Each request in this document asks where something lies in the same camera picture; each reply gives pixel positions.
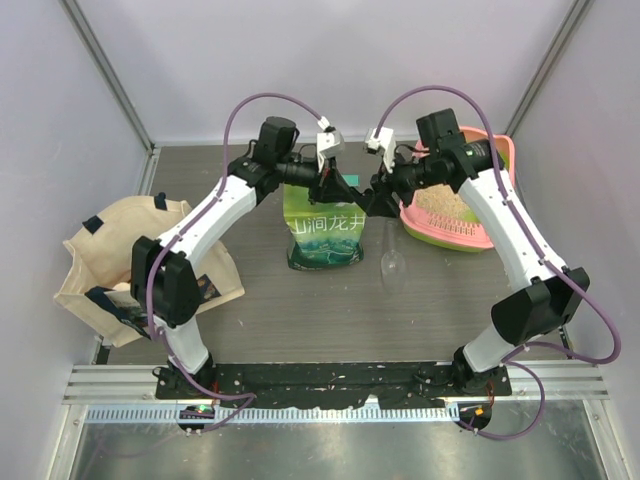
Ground black bag clip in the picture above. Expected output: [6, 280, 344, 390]
[350, 187, 373, 202]

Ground cat litter granules pile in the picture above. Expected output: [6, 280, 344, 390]
[414, 185, 470, 218]

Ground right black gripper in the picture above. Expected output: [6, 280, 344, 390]
[368, 145, 440, 218]

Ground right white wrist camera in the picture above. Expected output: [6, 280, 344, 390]
[365, 127, 396, 173]

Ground beige canvas tote bag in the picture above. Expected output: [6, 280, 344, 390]
[54, 193, 245, 347]

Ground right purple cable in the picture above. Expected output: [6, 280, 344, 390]
[374, 85, 623, 442]

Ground green cat litter bag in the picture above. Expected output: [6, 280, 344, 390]
[283, 185, 367, 271]

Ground teal rectangular box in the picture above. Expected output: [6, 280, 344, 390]
[343, 174, 360, 187]

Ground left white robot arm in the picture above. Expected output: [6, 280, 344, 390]
[131, 116, 355, 399]

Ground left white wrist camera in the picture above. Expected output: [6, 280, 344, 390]
[316, 126, 345, 172]

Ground aluminium frame rail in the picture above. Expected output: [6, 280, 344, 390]
[63, 361, 609, 431]

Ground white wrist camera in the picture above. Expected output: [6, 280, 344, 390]
[316, 126, 345, 172]
[365, 127, 396, 173]

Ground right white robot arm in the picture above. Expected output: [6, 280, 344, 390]
[362, 109, 590, 395]

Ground items inside tote bag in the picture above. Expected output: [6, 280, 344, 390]
[113, 282, 131, 292]

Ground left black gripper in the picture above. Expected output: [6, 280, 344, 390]
[276, 151, 354, 206]

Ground pink green litter box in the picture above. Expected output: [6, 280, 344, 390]
[398, 125, 517, 256]

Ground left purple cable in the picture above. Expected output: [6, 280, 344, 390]
[146, 92, 329, 436]

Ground clear plastic scoop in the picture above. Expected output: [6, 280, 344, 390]
[380, 219, 407, 295]

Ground purple cable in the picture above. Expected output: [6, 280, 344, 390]
[146, 92, 329, 436]
[374, 85, 623, 442]

